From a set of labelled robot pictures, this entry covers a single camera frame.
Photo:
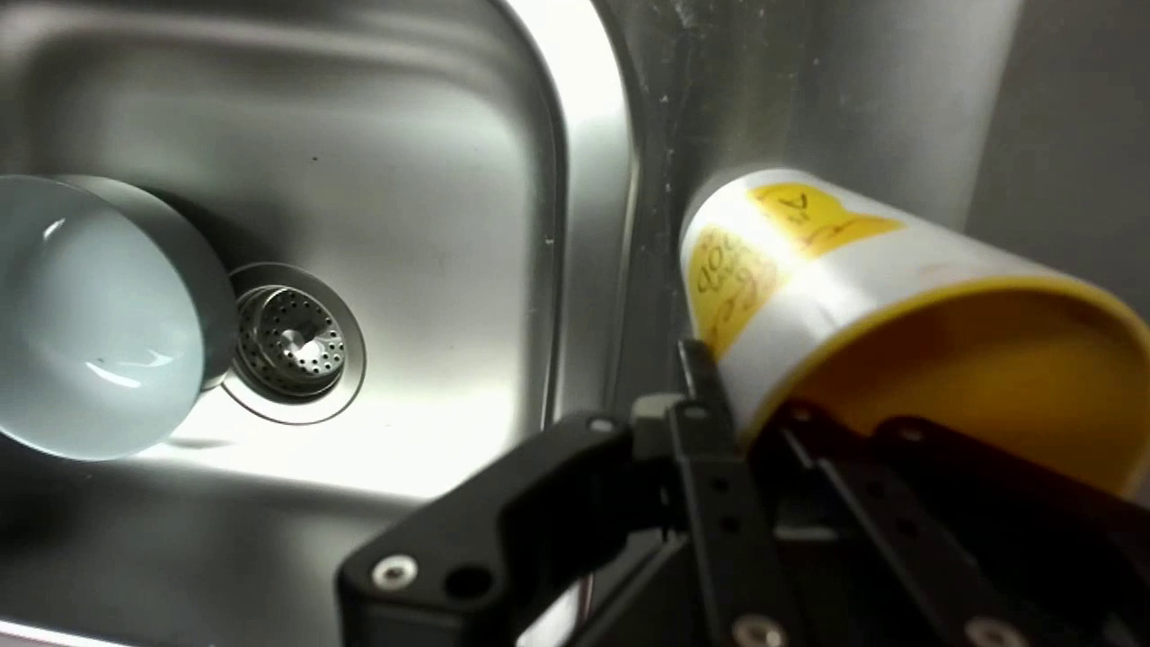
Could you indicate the sink drain strainer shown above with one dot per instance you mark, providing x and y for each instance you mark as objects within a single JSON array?
[{"x": 298, "y": 354}]

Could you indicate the stainless steel sink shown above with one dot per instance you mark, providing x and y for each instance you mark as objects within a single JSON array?
[{"x": 457, "y": 171}]

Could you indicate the pale blue bowl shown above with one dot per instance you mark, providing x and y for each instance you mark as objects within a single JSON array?
[{"x": 114, "y": 318}]

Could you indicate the white and yellow mug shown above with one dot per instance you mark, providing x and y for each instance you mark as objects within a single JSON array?
[{"x": 806, "y": 288}]

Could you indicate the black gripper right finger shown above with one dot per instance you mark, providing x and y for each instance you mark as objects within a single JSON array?
[{"x": 899, "y": 537}]

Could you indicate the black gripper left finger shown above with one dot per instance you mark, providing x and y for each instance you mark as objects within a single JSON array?
[{"x": 493, "y": 554}]

